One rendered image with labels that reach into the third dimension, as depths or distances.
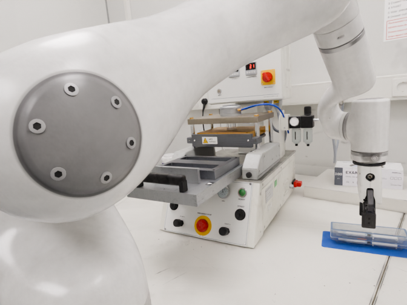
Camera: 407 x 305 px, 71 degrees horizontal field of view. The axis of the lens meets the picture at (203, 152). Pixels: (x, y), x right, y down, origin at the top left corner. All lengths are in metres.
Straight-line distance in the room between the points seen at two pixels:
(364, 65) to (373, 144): 0.21
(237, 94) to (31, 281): 1.03
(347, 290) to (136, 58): 0.66
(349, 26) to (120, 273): 0.57
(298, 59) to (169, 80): 1.32
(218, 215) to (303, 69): 0.90
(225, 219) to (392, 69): 0.93
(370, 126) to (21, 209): 0.74
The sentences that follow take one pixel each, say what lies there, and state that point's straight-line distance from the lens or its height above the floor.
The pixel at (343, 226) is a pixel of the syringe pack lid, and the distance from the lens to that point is 0.92.
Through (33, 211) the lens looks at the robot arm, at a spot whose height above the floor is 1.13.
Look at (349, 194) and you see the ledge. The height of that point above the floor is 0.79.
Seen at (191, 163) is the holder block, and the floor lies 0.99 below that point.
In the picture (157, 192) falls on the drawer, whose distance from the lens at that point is 0.72.
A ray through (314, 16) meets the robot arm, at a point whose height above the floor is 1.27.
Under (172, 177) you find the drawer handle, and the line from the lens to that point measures 0.67.
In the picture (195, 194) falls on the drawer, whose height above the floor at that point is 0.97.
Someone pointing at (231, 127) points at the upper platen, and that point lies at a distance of 1.05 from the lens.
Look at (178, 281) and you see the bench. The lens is 0.76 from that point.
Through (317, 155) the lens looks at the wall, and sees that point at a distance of 1.53.
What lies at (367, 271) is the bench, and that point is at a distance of 0.82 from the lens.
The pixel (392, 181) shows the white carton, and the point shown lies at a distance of 1.26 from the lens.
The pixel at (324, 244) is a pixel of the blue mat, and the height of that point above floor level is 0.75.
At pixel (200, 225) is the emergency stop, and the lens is 0.92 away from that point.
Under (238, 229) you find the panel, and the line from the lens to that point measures 0.87.
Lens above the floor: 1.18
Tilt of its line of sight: 11 degrees down
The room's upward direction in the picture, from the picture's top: 5 degrees counter-clockwise
